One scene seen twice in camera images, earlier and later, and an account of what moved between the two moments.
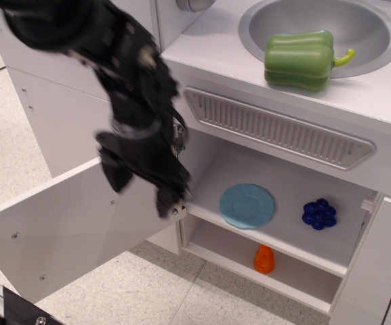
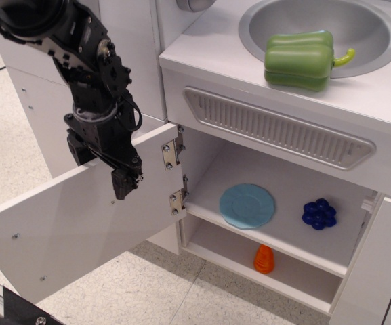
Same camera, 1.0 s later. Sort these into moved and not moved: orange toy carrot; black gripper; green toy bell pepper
Moved: black gripper
Not moved: green toy bell pepper; orange toy carrot
